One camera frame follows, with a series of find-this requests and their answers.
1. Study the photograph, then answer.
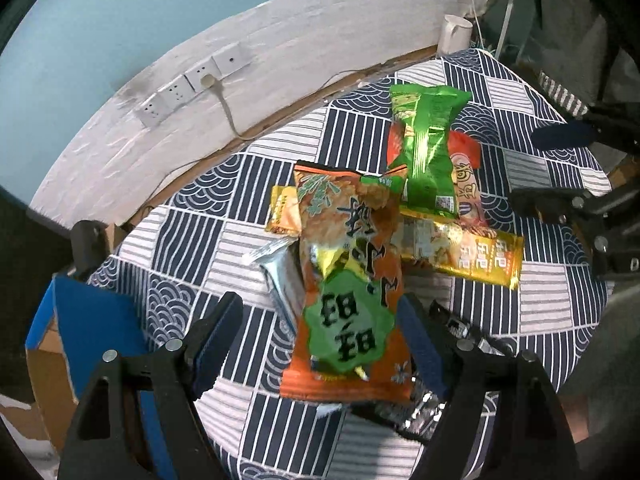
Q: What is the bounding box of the white wall socket strip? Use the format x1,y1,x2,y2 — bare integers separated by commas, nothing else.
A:
134,42,250,129

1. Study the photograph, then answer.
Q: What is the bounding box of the white cup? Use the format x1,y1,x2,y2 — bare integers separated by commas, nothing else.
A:
437,14,473,55

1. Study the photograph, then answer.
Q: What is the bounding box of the white plug and cable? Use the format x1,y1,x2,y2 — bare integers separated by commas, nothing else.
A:
199,72,262,142

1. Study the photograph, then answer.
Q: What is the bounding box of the red chip bag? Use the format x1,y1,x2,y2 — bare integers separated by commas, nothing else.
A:
386,122,488,228

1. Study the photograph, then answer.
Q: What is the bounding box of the navy white patterned tablecloth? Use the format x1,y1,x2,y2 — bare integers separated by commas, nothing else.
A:
86,48,614,480

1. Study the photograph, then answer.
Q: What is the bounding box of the black snack packet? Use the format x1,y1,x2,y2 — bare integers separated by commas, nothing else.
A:
349,299,507,444

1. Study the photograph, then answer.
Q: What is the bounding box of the blue cardboard box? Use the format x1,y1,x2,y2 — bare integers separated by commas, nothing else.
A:
25,275,149,453

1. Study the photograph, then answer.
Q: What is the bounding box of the silver foil snack pack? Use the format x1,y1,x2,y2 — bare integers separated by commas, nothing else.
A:
250,236,305,337

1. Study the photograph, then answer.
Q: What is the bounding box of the long gold snack bag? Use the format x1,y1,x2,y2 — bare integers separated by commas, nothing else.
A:
267,174,524,294

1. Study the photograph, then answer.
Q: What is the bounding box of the orange green snack bag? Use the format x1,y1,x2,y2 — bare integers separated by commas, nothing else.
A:
280,162,411,403

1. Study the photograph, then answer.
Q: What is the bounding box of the black round object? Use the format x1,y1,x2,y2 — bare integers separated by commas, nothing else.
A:
52,220,110,282

